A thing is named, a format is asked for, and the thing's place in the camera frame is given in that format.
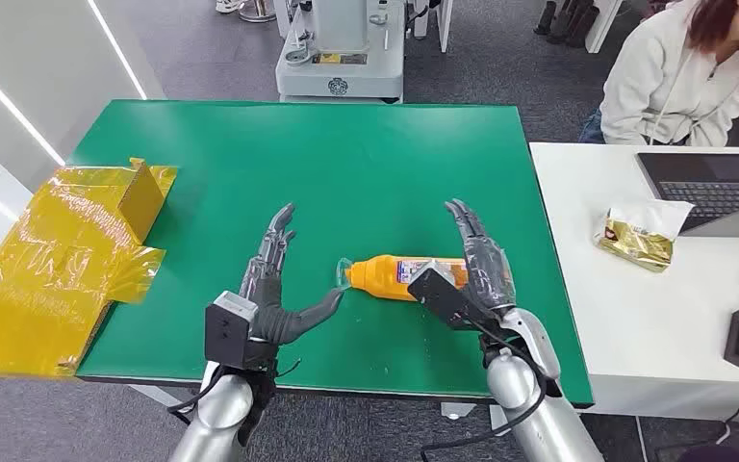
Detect gold and white snack packet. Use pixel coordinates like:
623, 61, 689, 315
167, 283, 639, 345
593, 198, 695, 274

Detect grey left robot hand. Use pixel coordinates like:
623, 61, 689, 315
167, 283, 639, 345
237, 202, 345, 347

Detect person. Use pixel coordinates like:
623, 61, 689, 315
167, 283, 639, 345
578, 0, 739, 148

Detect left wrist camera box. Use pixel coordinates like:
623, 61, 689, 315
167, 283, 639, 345
204, 290, 278, 372

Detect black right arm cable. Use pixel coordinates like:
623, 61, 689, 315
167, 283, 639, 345
419, 319, 548, 462

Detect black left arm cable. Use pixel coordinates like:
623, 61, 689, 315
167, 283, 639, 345
166, 360, 304, 427

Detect white furniture panel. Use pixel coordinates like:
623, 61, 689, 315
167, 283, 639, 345
584, 0, 623, 54

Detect grey machine base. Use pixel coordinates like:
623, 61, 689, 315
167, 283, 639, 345
273, 0, 406, 105

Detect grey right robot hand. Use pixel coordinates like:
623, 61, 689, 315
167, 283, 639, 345
444, 198, 518, 319

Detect orange plastic bottle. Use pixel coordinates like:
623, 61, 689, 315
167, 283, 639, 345
335, 253, 472, 302

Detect dark grey laptop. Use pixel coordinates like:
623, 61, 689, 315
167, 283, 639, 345
637, 151, 739, 239

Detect yellow taped cardboard box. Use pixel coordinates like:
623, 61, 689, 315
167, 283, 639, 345
0, 157, 178, 379

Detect black boots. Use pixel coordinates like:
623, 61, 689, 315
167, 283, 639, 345
533, 0, 600, 49

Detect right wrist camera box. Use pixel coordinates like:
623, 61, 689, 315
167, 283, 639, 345
407, 261, 482, 329

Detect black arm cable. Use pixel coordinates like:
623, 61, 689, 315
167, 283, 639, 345
419, 319, 548, 462
166, 360, 304, 427

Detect chrome stand base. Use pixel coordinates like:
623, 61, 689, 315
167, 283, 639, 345
237, 0, 276, 23

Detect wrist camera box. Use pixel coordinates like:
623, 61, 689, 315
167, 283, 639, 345
204, 290, 278, 372
407, 261, 482, 329

